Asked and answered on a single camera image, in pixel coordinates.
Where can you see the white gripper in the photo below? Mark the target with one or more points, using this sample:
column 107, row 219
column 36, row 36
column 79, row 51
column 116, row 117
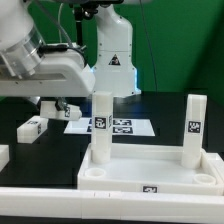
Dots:
column 58, row 75

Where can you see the white desk top tray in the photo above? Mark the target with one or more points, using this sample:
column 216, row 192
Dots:
column 149, row 169

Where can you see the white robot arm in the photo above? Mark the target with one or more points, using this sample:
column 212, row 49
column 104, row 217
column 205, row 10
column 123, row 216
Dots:
column 29, row 67

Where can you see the fiducial marker sheet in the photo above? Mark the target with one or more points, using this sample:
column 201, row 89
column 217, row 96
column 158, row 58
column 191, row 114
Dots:
column 121, row 126

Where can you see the white left fence block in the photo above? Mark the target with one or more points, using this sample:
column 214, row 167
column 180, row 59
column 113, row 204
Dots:
column 4, row 156

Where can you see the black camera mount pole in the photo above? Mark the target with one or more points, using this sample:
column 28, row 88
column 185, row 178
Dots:
column 79, row 15

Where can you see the white front fence rail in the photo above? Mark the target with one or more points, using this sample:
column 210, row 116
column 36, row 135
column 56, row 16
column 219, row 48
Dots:
column 89, row 204

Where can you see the white fence rail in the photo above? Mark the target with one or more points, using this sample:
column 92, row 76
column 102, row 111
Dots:
column 89, row 204
column 218, row 163

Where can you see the white right fence rail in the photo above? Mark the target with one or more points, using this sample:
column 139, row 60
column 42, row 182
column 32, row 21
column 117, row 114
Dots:
column 218, row 163

